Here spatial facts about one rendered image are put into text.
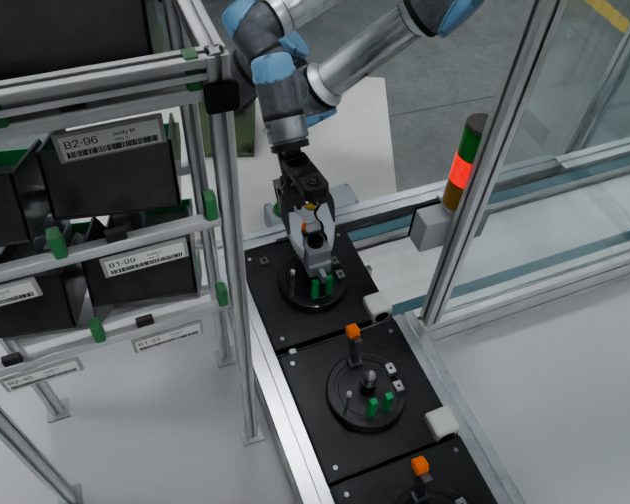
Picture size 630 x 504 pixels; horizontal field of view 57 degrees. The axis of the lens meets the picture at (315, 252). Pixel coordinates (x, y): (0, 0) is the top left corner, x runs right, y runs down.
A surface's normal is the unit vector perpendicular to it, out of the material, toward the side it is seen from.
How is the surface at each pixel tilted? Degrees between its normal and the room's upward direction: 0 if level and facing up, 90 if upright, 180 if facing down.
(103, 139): 90
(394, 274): 0
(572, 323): 0
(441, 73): 0
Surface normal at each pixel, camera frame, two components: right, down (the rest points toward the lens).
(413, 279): 0.05, -0.62
